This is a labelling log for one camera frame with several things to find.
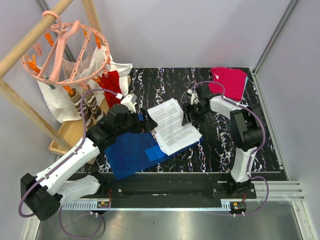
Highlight brown striped sock right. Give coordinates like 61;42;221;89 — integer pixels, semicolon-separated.
84;92;105;122

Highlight blue plastic folder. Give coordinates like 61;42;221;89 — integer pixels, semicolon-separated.
104;132;204;181

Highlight brown striped sock left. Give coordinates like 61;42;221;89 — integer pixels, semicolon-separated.
69;88;93;128

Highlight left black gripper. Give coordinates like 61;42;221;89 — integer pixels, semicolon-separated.
115;107;158;137

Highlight white paper files stack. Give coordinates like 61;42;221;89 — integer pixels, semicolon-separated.
147;98;202;156

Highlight teal folded t-shirt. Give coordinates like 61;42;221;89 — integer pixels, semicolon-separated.
241;76;249;99

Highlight wooden drying rack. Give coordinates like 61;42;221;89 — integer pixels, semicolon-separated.
0;0;111;171

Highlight metal folder clip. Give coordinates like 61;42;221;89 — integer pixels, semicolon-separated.
150;131;157;141

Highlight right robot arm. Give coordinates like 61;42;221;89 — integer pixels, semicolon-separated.
182;85;266;199

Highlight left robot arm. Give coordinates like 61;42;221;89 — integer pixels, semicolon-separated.
18;104;158;221

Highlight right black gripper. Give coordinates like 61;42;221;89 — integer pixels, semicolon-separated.
181;103;209;127

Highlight aluminium rail frame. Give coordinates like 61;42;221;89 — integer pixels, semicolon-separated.
25;173;320;240

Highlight brown striped sock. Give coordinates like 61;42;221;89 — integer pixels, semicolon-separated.
84;92;105;122
69;88;93;128

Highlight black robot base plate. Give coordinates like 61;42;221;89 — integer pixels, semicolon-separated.
61;172;257;211

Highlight white hanging towel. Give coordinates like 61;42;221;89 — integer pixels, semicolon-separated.
38;46;133;124

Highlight red hanging cloth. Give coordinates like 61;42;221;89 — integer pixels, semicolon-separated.
98;70;122;108

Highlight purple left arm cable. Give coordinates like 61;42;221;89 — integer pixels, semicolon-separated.
17;87;123;238

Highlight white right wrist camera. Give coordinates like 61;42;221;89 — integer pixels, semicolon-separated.
187;89;200;105

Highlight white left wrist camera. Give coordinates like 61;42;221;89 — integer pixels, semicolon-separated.
120;93;137;113

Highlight pink folded t-shirt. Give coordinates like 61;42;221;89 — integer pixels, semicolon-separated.
208;67;248;102

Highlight pink round clothes hanger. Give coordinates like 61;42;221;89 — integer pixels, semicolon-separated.
20;10;112;87

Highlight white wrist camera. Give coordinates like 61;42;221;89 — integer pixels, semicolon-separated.
187;89;200;105
120;93;137;113

